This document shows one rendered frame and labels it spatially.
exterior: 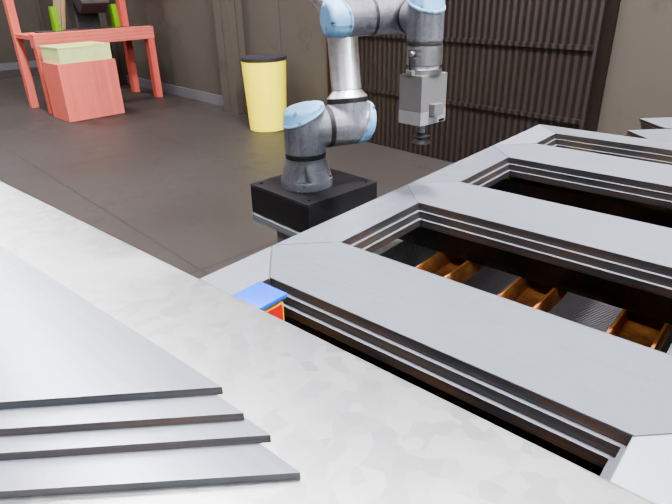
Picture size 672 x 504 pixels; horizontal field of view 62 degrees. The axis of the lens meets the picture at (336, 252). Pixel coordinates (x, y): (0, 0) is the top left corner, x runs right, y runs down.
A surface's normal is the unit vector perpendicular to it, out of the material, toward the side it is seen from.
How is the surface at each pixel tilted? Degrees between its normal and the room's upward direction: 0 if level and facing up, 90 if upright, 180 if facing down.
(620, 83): 90
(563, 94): 90
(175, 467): 0
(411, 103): 90
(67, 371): 0
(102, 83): 90
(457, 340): 0
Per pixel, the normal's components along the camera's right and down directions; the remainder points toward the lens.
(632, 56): -0.73, 0.31
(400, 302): -0.02, -0.90
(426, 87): 0.67, 0.30
